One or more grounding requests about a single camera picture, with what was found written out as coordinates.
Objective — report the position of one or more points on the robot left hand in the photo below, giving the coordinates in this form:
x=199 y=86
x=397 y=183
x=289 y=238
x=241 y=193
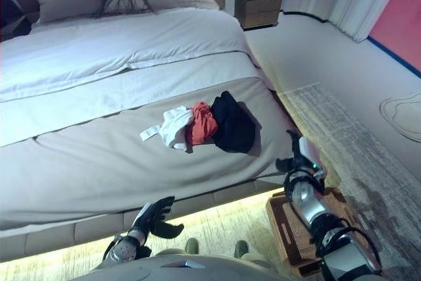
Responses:
x=158 y=215

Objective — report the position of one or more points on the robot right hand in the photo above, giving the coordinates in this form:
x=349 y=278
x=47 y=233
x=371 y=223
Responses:
x=301 y=154

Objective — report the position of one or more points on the robot right silver arm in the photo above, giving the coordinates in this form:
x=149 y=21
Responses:
x=324 y=221

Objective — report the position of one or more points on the robot left silver arm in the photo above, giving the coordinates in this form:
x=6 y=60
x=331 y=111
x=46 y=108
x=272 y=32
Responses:
x=123 y=249

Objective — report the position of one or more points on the beige bed runner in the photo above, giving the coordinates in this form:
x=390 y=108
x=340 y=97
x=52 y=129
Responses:
x=138 y=159

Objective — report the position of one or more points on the woven wicker basket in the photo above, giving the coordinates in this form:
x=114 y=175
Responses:
x=289 y=228

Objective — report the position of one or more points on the large bed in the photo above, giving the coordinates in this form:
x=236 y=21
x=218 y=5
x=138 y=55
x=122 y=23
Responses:
x=125 y=113

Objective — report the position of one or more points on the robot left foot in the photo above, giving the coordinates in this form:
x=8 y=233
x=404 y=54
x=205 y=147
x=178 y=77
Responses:
x=192 y=246

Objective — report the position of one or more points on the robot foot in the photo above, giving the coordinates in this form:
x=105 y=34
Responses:
x=241 y=249
x=192 y=246

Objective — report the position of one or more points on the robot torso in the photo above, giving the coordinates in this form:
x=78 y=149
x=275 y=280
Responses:
x=190 y=266

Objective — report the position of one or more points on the black garment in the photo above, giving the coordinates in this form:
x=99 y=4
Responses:
x=234 y=126

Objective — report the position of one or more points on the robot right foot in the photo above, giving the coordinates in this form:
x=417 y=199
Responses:
x=241 y=249

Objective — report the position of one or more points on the white garment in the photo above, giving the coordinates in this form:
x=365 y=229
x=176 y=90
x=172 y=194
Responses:
x=172 y=124

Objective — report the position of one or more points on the red garment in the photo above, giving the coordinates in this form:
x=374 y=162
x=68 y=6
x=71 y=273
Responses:
x=202 y=126

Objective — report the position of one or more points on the wooden nightstand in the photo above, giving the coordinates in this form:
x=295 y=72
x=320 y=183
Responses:
x=259 y=5

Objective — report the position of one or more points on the white duvet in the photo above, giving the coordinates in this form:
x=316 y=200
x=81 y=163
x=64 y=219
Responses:
x=118 y=50

